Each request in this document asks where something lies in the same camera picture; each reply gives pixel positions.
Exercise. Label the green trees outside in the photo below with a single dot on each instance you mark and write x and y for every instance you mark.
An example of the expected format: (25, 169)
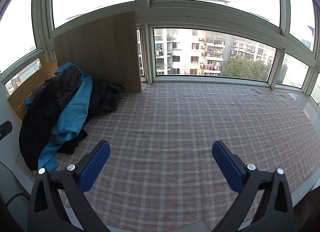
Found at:
(245, 68)

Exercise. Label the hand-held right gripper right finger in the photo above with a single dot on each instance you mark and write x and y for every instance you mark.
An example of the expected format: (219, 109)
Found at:
(227, 169)

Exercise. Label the pink plaid blanket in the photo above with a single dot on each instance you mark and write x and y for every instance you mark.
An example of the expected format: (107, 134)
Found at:
(175, 127)

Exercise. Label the light wooden board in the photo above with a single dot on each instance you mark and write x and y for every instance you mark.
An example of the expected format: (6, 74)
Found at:
(100, 52)

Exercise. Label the apartment buildings outside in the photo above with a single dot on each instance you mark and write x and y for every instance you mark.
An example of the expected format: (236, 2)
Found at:
(185, 54)

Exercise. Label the navy garment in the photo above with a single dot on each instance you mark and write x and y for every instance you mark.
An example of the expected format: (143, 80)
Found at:
(32, 127)

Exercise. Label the blue striped jacket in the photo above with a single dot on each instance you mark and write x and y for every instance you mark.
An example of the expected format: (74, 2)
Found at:
(75, 107)

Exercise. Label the black wall device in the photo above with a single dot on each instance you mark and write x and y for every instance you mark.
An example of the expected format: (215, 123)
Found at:
(5, 129)

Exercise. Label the pine slat panel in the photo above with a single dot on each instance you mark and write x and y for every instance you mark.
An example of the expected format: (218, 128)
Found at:
(27, 84)

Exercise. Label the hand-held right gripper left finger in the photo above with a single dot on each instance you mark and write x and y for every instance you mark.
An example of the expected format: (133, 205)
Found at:
(96, 164)

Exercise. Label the black garment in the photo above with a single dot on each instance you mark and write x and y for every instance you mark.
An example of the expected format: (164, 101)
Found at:
(107, 97)

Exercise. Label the white window frame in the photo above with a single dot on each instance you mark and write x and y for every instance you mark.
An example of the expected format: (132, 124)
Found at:
(145, 12)

